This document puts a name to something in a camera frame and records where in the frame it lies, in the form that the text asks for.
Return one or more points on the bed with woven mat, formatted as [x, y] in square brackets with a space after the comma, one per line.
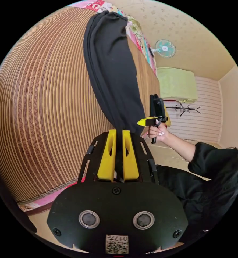
[40, 100]

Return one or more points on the light green curtain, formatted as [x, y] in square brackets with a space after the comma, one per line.
[177, 86]

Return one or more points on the teal wall fan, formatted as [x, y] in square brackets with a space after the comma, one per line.
[165, 48]

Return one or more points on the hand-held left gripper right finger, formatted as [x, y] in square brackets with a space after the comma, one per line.
[131, 161]

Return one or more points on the person's body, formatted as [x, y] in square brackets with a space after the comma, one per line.
[203, 191]

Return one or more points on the black pants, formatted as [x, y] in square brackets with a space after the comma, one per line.
[110, 70]

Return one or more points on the black coat rack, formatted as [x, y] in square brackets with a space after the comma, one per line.
[188, 109]

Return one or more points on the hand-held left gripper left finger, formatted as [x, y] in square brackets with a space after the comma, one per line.
[107, 159]

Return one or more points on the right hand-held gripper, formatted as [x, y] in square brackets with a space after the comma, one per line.
[160, 119]

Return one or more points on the person's right hand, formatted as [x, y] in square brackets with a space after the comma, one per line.
[160, 133]

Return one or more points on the person's right forearm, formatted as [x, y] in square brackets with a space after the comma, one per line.
[180, 146]

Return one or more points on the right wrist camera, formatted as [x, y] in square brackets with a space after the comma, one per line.
[156, 106]

